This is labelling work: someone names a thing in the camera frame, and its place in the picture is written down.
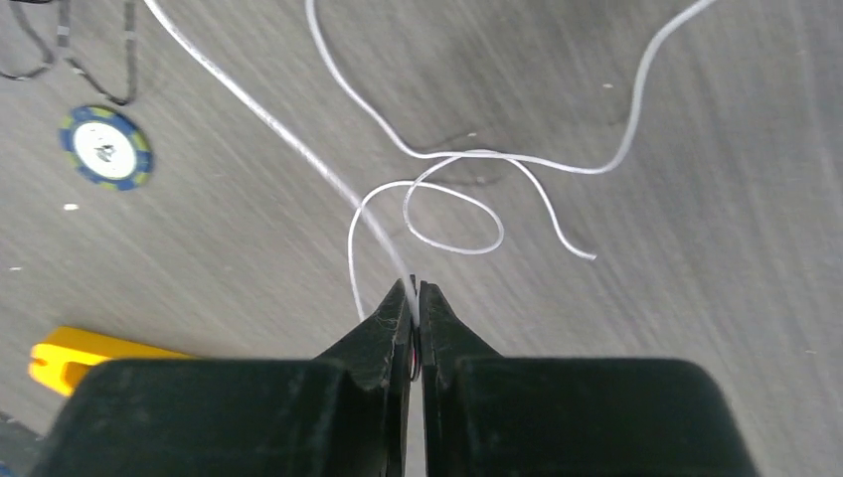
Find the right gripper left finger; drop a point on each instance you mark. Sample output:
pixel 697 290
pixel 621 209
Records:
pixel 342 413

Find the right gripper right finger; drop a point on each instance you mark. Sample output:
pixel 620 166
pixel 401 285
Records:
pixel 486 414

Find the yellow triangular plastic piece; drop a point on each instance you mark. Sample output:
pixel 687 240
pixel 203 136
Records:
pixel 61 361

